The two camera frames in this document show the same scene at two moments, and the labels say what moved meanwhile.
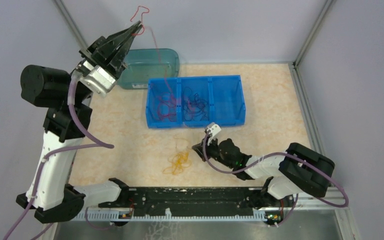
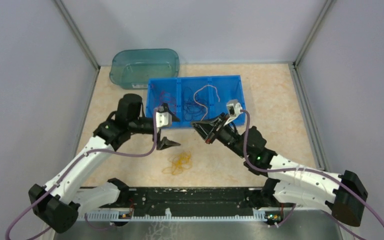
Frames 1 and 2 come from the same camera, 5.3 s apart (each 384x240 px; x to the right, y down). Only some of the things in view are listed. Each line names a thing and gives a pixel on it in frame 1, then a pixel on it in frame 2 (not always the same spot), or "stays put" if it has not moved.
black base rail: [189, 201] stays put
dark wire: [194, 107] stays put
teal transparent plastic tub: [142, 63] stays put
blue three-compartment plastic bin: [195, 101] stays put
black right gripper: [199, 148] -> [206, 132]
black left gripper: [109, 53] -> [164, 143]
